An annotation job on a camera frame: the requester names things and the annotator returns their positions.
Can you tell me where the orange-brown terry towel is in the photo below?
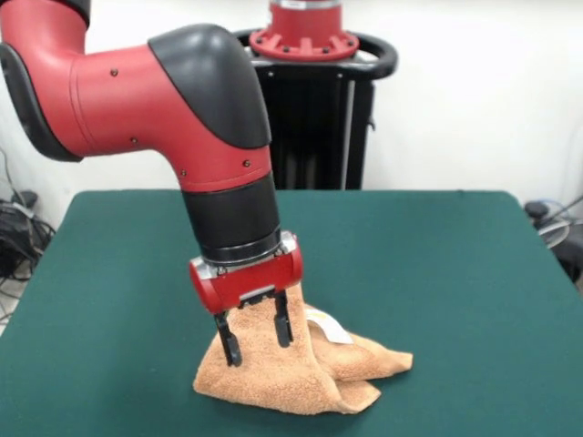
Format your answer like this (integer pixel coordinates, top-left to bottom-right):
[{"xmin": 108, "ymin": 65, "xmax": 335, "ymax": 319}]
[{"xmin": 192, "ymin": 284, "xmax": 414, "ymax": 414}]

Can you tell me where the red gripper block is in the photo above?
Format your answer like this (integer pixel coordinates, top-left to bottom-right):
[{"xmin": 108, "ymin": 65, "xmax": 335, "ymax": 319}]
[{"xmin": 189, "ymin": 249, "xmax": 305, "ymax": 368}]

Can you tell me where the black cable bundle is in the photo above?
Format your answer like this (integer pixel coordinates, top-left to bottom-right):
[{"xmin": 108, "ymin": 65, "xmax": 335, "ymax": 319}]
[{"xmin": 0, "ymin": 145, "xmax": 56, "ymax": 324}]

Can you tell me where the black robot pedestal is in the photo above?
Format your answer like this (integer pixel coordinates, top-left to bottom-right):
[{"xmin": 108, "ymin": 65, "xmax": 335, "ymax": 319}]
[{"xmin": 231, "ymin": 29, "xmax": 398, "ymax": 191}]

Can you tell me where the dark green table cloth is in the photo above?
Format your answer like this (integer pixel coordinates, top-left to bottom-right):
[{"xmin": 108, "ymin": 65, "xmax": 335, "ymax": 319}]
[{"xmin": 0, "ymin": 189, "xmax": 583, "ymax": 437}]

